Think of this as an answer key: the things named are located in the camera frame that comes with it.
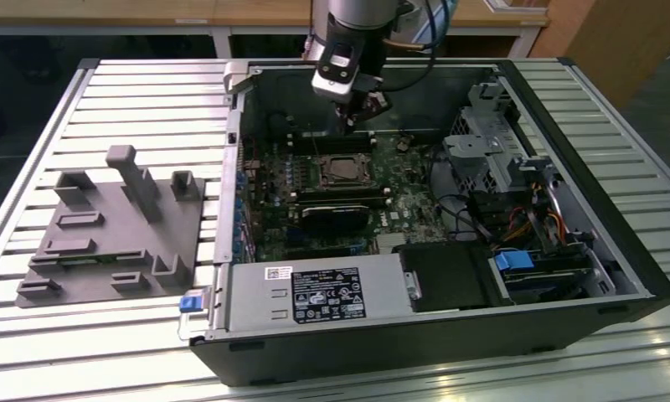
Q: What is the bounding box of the CPU socket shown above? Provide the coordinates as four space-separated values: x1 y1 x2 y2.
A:
311 152 382 188

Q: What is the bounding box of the grey metal drive cage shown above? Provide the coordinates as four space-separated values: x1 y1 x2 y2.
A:
441 81 560 198

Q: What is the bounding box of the green motherboard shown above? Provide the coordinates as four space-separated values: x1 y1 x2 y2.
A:
239 125 460 263

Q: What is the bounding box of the green RAM stick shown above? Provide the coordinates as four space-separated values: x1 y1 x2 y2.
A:
299 194 384 207
59 256 119 265

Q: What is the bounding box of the black graphics card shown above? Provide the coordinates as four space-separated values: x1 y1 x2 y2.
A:
300 204 371 230

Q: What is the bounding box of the wooden desk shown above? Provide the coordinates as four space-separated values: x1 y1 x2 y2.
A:
0 0 552 37

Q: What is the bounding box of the silver finned heat sink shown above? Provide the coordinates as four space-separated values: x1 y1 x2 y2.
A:
378 233 407 252

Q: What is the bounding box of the wooden cabinet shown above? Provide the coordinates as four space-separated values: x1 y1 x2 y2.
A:
528 0 670 108

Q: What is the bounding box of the hard disk in blue carrier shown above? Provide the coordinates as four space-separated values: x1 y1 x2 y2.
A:
495 250 599 305

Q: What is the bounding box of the grey parts rack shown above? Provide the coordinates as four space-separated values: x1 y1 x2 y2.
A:
14 144 208 310

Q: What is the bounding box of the grey power supply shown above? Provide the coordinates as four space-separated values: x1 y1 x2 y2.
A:
226 253 420 332

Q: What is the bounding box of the black PC case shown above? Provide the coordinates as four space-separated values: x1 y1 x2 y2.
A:
176 56 670 386

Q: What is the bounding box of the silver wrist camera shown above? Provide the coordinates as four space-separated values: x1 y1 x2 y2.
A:
311 41 366 104

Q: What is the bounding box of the light grey case handle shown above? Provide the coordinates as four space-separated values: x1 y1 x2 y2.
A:
223 60 259 95

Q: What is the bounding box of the orange yellow wire bundle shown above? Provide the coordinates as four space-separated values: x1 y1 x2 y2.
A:
508 207 569 248

